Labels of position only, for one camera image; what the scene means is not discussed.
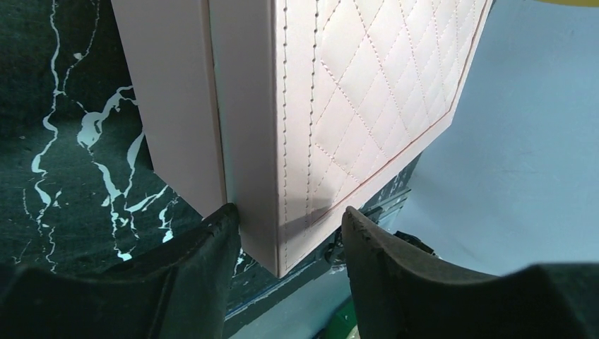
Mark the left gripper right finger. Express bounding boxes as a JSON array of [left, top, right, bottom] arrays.
[[342, 207, 598, 338]]

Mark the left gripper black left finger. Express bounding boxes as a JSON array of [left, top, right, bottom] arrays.
[[1, 203, 240, 338]]

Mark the pink jewelry box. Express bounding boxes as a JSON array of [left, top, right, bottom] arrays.
[[112, 0, 492, 277]]

